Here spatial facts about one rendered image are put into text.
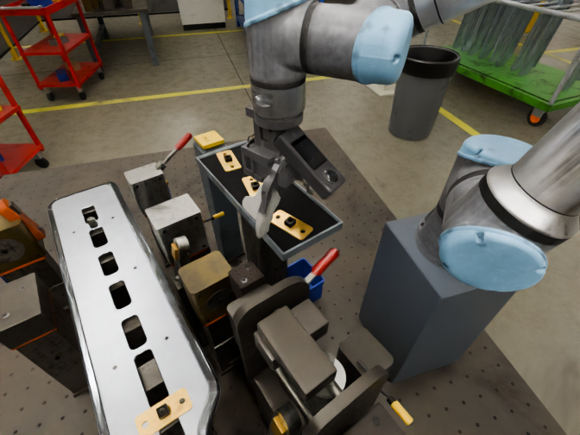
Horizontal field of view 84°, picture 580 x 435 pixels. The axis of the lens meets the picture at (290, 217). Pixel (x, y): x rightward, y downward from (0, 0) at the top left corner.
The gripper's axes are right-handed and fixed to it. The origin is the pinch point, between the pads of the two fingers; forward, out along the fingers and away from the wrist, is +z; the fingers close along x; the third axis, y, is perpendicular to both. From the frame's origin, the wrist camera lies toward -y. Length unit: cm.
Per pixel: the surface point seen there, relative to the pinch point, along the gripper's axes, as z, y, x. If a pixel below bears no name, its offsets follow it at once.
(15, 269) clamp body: 24, 57, 39
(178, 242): 7.1, 17.3, 14.1
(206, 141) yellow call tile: 1.9, 35.7, -9.8
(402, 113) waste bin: 93, 71, -249
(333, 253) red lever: 2.3, -10.0, 0.3
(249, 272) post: 7.9, 1.7, 9.8
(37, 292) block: 15, 36, 37
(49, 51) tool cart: 64, 401, -89
